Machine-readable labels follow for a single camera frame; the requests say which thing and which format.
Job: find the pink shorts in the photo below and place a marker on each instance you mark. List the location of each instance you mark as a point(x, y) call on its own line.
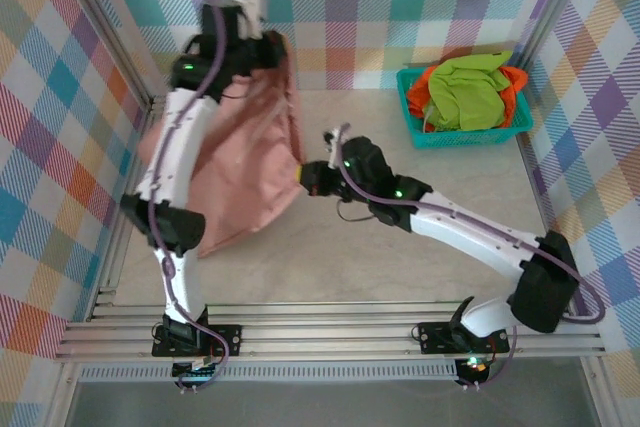
point(250, 157)

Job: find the orange shorts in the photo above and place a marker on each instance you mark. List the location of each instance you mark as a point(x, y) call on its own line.
point(419, 89)

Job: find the lime green shorts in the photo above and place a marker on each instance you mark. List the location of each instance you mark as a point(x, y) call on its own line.
point(465, 92)

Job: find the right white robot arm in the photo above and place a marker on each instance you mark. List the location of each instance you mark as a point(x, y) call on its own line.
point(465, 227)

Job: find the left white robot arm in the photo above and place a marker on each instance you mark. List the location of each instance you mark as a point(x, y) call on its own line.
point(172, 147)

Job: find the teal plastic basket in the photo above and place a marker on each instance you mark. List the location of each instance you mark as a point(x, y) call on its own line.
point(460, 139)

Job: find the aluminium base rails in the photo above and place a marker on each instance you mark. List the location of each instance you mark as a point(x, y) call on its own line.
point(325, 337)

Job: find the circuit board with green terminals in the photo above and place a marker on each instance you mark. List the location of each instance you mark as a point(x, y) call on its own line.
point(197, 374)

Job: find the circuit board with lit LED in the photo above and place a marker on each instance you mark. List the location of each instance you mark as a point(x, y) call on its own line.
point(475, 369)

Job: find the aluminium frame post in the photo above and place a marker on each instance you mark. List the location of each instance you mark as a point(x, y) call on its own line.
point(555, 2)
point(105, 22)

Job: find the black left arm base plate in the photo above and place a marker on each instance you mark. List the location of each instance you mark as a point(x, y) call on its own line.
point(225, 339)

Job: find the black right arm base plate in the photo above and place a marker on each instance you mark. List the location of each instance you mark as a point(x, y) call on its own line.
point(435, 337)

